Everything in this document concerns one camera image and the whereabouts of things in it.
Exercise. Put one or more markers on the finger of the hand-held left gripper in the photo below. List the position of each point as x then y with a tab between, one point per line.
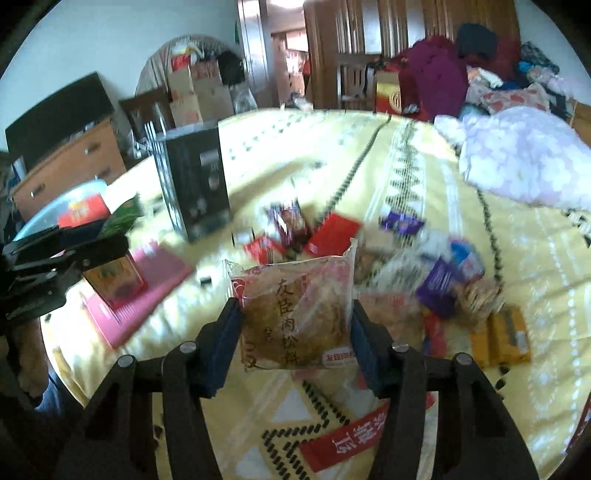
37	286
87	251

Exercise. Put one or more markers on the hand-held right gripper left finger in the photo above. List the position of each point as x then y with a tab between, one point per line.
220	355

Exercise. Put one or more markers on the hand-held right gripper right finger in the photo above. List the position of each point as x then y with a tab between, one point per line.
368	357

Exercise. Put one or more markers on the brown pastry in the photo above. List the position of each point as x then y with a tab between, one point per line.
295	314

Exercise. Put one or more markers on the person's left hand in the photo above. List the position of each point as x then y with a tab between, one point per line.
27	360

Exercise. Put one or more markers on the tall red box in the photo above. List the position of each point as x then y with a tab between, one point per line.
115	281

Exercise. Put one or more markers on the red packet with gold print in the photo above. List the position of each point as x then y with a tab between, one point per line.
85	210

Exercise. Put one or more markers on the green snack packet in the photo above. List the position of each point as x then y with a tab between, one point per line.
122	219

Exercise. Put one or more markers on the pale blue plastic basin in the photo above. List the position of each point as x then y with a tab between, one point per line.
39	219

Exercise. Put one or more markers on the flat pink box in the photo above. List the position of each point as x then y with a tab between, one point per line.
159	277

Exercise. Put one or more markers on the long red packet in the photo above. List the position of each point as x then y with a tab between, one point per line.
351	438

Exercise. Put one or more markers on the wooden dresser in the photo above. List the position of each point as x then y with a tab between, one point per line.
69	161

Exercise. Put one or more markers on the purple snack packet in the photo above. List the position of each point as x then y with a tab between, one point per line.
401	224
438	284

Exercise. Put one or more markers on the small red snack packet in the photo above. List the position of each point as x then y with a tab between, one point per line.
263	249

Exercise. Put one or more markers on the flat red snack packet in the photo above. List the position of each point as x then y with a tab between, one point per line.
332	235

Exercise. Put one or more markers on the black printed box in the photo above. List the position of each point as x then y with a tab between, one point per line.
198	184

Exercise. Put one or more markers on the orange snack packet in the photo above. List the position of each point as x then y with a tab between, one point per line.
501	337

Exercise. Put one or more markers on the blue and white snack packet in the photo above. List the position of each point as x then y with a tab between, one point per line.
466	261

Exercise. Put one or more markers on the black television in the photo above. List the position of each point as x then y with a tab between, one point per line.
60	110

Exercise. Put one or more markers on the dark red snack packet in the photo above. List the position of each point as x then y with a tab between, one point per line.
288	221

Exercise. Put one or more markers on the dark wooden chair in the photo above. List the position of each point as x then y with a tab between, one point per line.
143	108

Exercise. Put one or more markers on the cardboard box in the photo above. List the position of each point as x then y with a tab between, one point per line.
184	110
214	99

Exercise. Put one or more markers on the stacked cardboard boxes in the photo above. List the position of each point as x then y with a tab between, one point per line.
154	64

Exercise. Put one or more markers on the yellow patterned bedsheet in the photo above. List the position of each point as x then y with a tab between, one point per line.
323	152

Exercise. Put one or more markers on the black bag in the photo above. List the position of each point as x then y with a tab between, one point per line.
230	67

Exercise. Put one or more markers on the floral white quilt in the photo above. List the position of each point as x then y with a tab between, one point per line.
526	157

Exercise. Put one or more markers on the red box with gold pattern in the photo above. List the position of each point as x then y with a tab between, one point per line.
390	94

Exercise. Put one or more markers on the brown slatted wooden chair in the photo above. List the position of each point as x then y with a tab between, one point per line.
353	83

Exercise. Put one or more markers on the pink patterned pillow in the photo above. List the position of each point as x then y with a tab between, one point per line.
515	99

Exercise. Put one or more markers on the pile of mixed clothes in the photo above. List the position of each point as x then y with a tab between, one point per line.
517	60

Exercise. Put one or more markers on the wooden wardrobe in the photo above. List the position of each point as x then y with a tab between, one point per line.
415	23

